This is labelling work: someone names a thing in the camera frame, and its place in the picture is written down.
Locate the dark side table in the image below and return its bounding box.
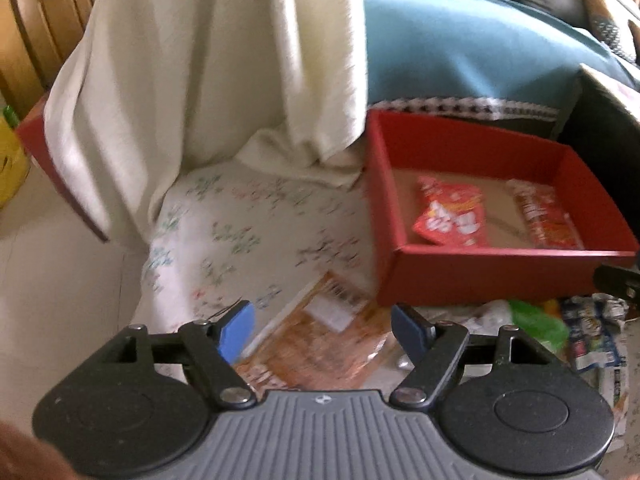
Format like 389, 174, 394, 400
555, 62, 640, 257

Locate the orange snack packet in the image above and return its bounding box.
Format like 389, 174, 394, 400
232, 270, 402, 394

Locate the long red snack packet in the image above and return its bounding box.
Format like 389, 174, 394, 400
506, 179, 585, 251

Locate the teal sofa cover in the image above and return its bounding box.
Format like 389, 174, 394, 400
360, 0, 640, 122

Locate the blue and white packet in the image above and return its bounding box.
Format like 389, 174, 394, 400
560, 294, 632, 431

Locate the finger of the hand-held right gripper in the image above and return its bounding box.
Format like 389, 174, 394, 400
592, 264, 640, 307

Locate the yellow bag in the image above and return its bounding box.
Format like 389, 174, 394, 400
0, 105, 32, 211

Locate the floral seat cushion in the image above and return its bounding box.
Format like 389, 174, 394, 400
132, 162, 396, 391

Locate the person's left forearm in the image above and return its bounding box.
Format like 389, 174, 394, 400
0, 417, 77, 480

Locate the wooden cabinet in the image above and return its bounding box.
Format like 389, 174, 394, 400
0, 0, 109, 121

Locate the green plastic packet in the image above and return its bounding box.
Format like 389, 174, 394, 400
507, 300, 571, 357

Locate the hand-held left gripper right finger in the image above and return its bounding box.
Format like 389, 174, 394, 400
390, 302, 551, 409

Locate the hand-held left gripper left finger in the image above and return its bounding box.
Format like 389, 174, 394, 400
97, 300, 258, 409

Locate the red cardboard box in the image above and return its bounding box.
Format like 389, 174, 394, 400
365, 109, 640, 307

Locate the white blanket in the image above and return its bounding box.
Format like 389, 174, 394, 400
42, 0, 369, 251

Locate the patterned pillow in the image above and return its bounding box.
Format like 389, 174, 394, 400
577, 0, 640, 67

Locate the clear plastic wrapper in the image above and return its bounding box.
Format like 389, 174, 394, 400
435, 300, 516, 337

